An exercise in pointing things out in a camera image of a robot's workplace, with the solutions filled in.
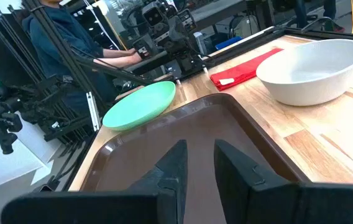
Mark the silver aluminium bar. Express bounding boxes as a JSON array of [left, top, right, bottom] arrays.
[[86, 91, 101, 131]]

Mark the red cloth napkin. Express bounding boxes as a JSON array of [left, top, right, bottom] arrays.
[[209, 47, 285, 92]]

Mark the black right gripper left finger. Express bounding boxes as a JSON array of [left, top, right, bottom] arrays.
[[1, 139, 189, 224]]

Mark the white bowl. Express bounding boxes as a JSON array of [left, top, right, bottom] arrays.
[[255, 39, 353, 107]]

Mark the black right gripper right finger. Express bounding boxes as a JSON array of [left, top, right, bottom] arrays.
[[213, 139, 353, 224]]

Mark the brown plastic tray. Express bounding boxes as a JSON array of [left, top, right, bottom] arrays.
[[80, 93, 311, 224]]

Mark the person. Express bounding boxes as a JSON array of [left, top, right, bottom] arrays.
[[21, 0, 143, 114], [291, 0, 347, 34]]

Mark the blue plastic bin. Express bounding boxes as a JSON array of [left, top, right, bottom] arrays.
[[215, 36, 244, 50]]

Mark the green plate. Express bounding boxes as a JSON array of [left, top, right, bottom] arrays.
[[102, 80, 177, 132]]

